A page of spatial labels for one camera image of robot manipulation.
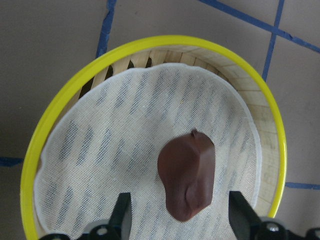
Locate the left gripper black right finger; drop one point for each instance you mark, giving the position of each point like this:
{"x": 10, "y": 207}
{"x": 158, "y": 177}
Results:
{"x": 247, "y": 225}

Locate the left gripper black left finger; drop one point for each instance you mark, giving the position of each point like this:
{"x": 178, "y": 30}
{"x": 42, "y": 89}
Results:
{"x": 118, "y": 227}

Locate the brown steamed bun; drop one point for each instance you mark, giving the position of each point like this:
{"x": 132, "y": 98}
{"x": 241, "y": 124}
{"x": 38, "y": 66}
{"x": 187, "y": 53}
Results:
{"x": 186, "y": 167}

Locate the yellow steamer layer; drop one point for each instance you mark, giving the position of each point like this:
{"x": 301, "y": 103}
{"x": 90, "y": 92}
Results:
{"x": 102, "y": 133}

